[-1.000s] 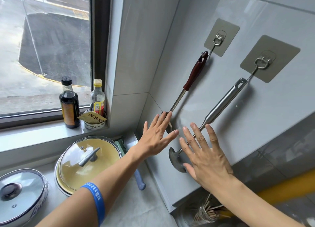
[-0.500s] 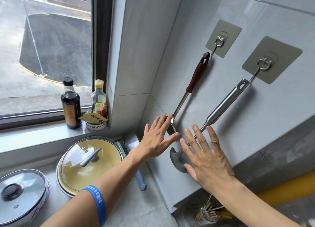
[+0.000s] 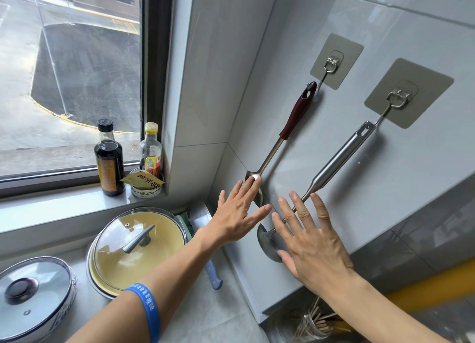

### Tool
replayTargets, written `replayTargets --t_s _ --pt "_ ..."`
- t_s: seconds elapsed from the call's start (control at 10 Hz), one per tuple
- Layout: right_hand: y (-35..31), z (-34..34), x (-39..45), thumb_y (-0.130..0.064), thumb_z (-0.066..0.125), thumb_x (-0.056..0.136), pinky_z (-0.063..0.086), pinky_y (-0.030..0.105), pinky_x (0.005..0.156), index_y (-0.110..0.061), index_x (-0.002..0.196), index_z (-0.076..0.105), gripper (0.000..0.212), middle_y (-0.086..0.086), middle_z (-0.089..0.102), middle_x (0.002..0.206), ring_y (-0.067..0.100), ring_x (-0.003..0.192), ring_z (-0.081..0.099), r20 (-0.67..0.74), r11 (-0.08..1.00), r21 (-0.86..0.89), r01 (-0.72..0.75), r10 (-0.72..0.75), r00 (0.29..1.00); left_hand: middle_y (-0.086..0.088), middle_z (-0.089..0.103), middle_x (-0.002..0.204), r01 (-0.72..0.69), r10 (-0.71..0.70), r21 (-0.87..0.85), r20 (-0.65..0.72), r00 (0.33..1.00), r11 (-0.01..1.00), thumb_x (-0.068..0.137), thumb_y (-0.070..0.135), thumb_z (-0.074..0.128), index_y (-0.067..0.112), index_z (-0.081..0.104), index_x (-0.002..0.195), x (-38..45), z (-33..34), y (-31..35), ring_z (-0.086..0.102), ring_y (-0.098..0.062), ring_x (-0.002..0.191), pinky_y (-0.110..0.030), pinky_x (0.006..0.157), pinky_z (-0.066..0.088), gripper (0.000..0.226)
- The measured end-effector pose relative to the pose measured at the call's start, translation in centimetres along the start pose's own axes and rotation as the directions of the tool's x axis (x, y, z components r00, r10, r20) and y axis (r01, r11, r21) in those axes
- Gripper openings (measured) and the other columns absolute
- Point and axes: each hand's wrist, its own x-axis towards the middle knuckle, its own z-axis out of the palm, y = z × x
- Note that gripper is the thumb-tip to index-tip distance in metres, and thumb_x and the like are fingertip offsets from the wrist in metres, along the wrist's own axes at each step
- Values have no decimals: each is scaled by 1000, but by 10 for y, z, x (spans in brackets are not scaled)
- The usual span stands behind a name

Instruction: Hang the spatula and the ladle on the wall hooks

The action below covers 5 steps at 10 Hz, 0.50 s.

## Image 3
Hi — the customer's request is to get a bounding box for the green plastic utensil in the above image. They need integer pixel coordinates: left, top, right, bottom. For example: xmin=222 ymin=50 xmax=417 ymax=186
xmin=174 ymin=211 xmax=194 ymax=244

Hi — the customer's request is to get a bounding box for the large adhesive wall hook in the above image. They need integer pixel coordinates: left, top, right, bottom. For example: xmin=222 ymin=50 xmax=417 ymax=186
xmin=364 ymin=58 xmax=455 ymax=129

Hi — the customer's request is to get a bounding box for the dark soy sauce bottle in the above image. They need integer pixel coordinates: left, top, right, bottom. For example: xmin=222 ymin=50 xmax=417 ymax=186
xmin=94 ymin=119 xmax=126 ymax=198

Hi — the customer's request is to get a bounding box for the small adhesive wall hook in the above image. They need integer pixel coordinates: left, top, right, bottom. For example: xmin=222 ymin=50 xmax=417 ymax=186
xmin=310 ymin=33 xmax=364 ymax=91

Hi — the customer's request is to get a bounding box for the stainless steel ladle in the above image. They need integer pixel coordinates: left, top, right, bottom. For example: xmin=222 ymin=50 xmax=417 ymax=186
xmin=257 ymin=121 xmax=376 ymax=264

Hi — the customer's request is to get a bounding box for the person's right forearm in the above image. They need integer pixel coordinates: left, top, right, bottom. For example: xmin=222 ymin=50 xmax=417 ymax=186
xmin=319 ymin=270 xmax=459 ymax=343

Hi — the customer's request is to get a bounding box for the yellow seasoning packet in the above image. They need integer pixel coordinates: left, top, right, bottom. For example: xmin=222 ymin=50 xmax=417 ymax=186
xmin=119 ymin=170 xmax=165 ymax=190

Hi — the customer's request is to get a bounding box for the bundle of wooden chopsticks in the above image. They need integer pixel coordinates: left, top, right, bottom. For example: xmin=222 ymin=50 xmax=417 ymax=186
xmin=295 ymin=297 xmax=352 ymax=343

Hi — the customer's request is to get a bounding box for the cream cooking pot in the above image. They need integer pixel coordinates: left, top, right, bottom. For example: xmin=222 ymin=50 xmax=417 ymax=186
xmin=86 ymin=207 xmax=188 ymax=300

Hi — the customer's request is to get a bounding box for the blue silicone wristband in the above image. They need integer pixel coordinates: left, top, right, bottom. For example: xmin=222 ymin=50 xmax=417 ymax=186
xmin=122 ymin=283 xmax=163 ymax=343

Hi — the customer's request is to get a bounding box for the blue and white pot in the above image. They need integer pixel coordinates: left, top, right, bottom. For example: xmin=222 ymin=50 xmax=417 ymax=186
xmin=0 ymin=256 xmax=79 ymax=343

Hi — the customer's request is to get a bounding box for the person's left hand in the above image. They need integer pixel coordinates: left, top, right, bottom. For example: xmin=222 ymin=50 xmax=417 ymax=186
xmin=203 ymin=176 xmax=274 ymax=245

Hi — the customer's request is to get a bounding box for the spatula with red-brown handle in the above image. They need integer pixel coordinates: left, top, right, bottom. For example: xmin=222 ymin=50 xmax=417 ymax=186
xmin=244 ymin=81 xmax=318 ymax=208

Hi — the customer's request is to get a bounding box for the glass lid with black knob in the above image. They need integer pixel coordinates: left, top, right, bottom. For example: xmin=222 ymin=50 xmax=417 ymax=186
xmin=0 ymin=258 xmax=72 ymax=337

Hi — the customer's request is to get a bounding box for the clear glass jar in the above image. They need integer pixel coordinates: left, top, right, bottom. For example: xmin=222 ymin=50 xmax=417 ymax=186
xmin=266 ymin=306 xmax=336 ymax=343

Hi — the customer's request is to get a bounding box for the person's right hand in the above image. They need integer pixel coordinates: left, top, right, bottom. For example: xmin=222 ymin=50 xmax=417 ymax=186
xmin=271 ymin=190 xmax=356 ymax=296

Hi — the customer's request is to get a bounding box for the yellow gas pipe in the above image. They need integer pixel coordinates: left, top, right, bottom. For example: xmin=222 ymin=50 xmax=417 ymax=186
xmin=384 ymin=257 xmax=475 ymax=314

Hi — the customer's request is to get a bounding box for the clear bottle with yellow cap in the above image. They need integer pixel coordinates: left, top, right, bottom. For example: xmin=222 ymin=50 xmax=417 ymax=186
xmin=140 ymin=122 xmax=163 ymax=179

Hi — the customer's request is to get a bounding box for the small green-patterned bowl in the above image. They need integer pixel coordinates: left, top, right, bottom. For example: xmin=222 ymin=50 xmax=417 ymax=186
xmin=130 ymin=168 xmax=165 ymax=199

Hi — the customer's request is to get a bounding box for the person's left forearm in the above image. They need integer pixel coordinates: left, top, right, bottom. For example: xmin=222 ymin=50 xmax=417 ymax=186
xmin=67 ymin=228 xmax=214 ymax=343

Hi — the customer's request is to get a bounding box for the white window sill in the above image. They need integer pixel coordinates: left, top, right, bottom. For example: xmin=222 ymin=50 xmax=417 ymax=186
xmin=0 ymin=183 xmax=210 ymax=245

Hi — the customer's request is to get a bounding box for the knife with blue handle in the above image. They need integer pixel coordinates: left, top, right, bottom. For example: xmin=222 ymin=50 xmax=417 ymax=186
xmin=189 ymin=202 xmax=223 ymax=291

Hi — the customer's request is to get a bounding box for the glass lid with steel handle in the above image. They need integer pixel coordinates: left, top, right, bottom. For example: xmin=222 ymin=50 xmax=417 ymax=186
xmin=89 ymin=208 xmax=187 ymax=292

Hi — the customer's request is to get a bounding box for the dark window frame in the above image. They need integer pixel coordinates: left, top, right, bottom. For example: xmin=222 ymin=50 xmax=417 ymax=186
xmin=0 ymin=0 xmax=176 ymax=201

